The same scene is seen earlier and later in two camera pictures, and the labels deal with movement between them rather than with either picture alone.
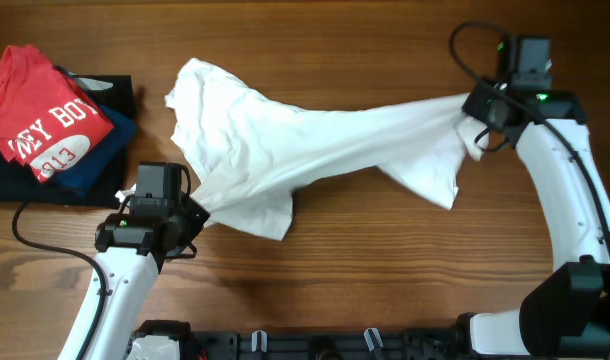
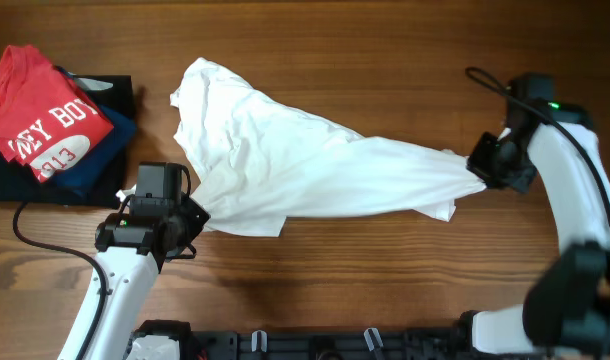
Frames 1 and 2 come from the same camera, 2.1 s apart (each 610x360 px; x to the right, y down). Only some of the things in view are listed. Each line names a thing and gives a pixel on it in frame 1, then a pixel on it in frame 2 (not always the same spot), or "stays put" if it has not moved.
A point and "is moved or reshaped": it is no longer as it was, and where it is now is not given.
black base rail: x=303 y=344 stays put
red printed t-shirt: x=39 y=115 stays put
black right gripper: x=476 y=95 to x=512 y=181
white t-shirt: x=250 y=145 is moved or reshaped
